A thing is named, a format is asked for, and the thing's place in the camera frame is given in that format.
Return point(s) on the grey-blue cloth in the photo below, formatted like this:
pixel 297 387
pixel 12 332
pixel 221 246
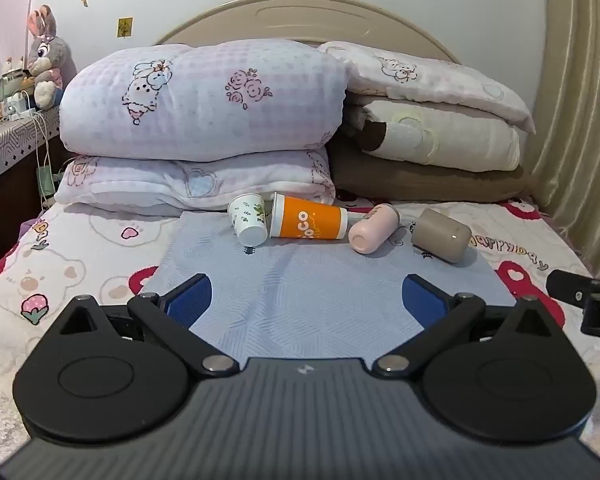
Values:
pixel 290 295

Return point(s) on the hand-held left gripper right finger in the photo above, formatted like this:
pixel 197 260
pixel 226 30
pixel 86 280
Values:
pixel 422 300

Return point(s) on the yellow wall sticker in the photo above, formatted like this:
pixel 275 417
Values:
pixel 125 27

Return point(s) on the orange paper cup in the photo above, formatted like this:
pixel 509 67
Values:
pixel 307 219

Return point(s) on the pink printed pillow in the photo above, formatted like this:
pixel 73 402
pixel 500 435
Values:
pixel 430 77

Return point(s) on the lower pink checked pillow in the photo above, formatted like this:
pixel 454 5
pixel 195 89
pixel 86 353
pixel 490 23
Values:
pixel 195 182

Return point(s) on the cream and brown pillow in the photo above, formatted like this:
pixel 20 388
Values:
pixel 445 137

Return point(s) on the large pink checked quilt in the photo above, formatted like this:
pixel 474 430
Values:
pixel 200 105

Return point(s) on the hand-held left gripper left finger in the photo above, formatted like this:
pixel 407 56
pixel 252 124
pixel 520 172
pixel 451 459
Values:
pixel 190 296

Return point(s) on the grey plush rabbit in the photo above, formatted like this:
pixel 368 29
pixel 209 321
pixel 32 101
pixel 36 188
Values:
pixel 44 55

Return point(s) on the small box on nightstand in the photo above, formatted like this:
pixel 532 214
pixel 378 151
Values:
pixel 14 80

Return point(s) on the beige headboard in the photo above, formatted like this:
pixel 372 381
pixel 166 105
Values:
pixel 305 15

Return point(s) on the beige curtain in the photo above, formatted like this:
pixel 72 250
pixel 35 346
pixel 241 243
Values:
pixel 575 110

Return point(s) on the nightstand with patterned cloth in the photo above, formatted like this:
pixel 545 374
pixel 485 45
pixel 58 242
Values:
pixel 5 150

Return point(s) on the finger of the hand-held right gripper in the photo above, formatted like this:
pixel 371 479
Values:
pixel 570 285

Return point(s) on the pink cup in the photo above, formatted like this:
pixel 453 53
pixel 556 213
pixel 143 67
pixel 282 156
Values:
pixel 372 227

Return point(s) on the green face mask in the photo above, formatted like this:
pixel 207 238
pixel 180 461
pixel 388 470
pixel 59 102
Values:
pixel 46 182

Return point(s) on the taupe cup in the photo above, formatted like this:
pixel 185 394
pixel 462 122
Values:
pixel 440 235

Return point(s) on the white floral paper cup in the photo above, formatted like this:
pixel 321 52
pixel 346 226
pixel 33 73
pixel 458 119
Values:
pixel 249 217

